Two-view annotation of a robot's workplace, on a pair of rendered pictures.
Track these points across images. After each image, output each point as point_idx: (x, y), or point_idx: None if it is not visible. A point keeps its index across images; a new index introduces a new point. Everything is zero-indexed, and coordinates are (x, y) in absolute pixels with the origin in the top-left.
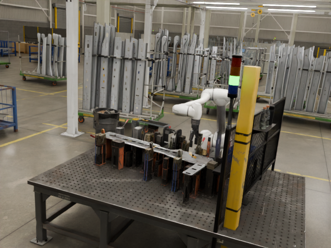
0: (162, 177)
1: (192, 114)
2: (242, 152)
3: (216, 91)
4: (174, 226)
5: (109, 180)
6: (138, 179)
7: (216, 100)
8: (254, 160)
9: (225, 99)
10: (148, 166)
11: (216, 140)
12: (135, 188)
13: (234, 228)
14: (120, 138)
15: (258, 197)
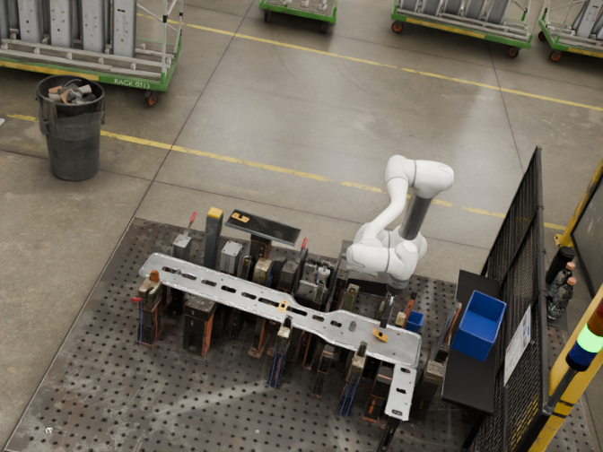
0: (303, 366)
1: (398, 272)
2: (553, 429)
3: (424, 173)
4: None
5: (196, 403)
6: (257, 385)
7: (421, 189)
8: (502, 334)
9: (441, 189)
10: (282, 361)
11: (449, 326)
12: (264, 421)
13: None
14: (195, 281)
15: (499, 395)
